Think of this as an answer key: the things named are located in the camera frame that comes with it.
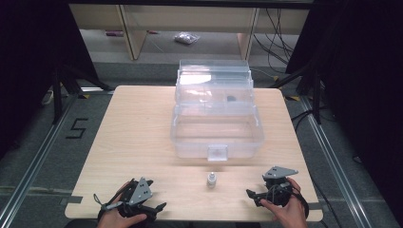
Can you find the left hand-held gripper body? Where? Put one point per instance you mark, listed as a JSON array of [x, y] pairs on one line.
[[139, 191]]

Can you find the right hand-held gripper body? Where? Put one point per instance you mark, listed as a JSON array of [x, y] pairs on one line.
[[278, 185]]

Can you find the clear plastic storage box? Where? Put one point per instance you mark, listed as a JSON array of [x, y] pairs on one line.
[[217, 126]]

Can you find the person's right hand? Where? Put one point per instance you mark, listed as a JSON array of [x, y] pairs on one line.
[[290, 212]]

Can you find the person's left hand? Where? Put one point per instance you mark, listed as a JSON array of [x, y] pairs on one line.
[[115, 218]]

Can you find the black metal stand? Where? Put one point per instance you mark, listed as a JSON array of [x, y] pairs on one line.
[[309, 85], [63, 85]]

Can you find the clear plastic bag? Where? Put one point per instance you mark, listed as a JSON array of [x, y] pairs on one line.
[[187, 38]]

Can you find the pink item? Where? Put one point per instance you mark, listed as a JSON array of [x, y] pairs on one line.
[[114, 33]]

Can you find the light wooden shelf unit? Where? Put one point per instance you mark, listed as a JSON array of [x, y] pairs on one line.
[[190, 22]]

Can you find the metal floor rail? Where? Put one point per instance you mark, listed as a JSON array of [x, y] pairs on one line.
[[34, 161], [335, 161]]

